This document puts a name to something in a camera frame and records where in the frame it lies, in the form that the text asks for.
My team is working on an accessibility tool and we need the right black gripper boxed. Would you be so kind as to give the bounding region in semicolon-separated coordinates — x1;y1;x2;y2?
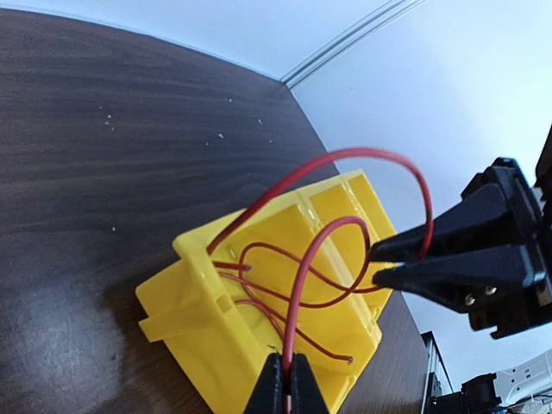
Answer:
370;157;552;340

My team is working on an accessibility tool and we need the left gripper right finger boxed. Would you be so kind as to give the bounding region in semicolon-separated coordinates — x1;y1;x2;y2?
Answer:
290;354;329;414

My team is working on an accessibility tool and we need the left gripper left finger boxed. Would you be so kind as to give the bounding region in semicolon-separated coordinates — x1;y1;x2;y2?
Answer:
244;353;285;414

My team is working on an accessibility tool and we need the left yellow bin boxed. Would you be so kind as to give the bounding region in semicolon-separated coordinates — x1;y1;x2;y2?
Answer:
135;201;382;413

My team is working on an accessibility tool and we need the yellow bin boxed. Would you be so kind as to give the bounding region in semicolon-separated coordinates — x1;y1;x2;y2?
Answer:
344;170;396;241
135;201;382;413
301;174;392;319

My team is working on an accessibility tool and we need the right yellow bin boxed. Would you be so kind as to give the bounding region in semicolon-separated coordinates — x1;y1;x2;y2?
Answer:
344;170;396;241

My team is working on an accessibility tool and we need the middle yellow bin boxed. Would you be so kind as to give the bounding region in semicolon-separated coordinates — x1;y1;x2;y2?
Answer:
301;174;392;319

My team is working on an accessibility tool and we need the right aluminium frame post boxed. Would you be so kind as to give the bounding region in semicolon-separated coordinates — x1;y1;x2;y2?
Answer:
279;0;423;90

